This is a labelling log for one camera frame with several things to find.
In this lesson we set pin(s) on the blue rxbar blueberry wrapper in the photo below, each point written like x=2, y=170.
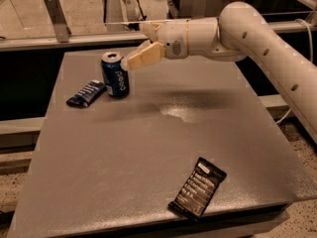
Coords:
x=87, y=94

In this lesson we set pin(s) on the metal rail frame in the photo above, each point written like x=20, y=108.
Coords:
x=111, y=39

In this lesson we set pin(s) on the left metal bracket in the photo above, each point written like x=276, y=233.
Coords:
x=60, y=27

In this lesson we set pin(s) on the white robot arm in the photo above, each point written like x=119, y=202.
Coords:
x=240, y=31

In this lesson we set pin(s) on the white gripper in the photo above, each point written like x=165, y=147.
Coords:
x=173, y=40

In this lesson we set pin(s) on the black rxbar chocolate wrapper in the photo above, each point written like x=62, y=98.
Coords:
x=198, y=190

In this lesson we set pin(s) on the right metal bracket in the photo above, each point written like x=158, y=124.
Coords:
x=198, y=8

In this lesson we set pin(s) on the blue pepsi can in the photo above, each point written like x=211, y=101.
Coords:
x=115, y=78

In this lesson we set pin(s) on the metal bracket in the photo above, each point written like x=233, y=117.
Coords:
x=60, y=27
x=198, y=8

